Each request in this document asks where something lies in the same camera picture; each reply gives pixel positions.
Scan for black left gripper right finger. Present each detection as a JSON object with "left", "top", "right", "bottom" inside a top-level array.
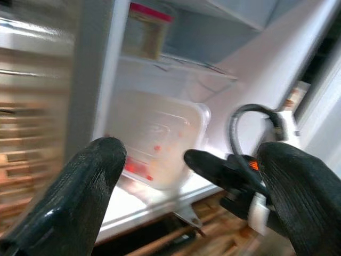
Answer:
[{"left": 255, "top": 141, "right": 341, "bottom": 256}]

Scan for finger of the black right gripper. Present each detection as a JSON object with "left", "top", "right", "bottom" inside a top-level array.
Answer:
[{"left": 183, "top": 149, "right": 236, "bottom": 189}]

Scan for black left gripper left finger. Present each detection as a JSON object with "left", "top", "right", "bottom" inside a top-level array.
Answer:
[{"left": 0, "top": 136, "right": 128, "bottom": 256}]

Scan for grey fridge door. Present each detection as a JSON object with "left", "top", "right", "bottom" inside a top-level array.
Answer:
[{"left": 207, "top": 0, "right": 341, "bottom": 166}]

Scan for clear fridge shelf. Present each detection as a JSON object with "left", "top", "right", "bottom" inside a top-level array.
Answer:
[{"left": 118, "top": 54, "right": 238, "bottom": 81}]

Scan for grey fridge body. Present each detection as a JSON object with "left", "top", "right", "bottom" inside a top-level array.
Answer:
[{"left": 71, "top": 0, "right": 267, "bottom": 241}]

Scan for wooden slatted rack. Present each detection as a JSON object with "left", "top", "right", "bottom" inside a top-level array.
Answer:
[{"left": 0, "top": 101, "right": 296, "bottom": 256}]

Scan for clear plastic food container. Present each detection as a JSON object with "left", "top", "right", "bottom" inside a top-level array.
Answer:
[{"left": 106, "top": 90, "right": 211, "bottom": 191}]

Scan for jar with red lid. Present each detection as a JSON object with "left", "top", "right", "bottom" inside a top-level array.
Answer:
[{"left": 125, "top": 2, "right": 175, "bottom": 61}]

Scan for beige kitchen cabinet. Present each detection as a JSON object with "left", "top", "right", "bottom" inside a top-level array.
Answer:
[{"left": 0, "top": 0, "right": 78, "bottom": 107}]

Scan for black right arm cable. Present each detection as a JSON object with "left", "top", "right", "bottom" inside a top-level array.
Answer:
[{"left": 229, "top": 103, "right": 279, "bottom": 195}]

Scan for metal cabinet handle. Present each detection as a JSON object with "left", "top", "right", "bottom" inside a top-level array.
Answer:
[{"left": 0, "top": 68, "right": 58, "bottom": 79}]

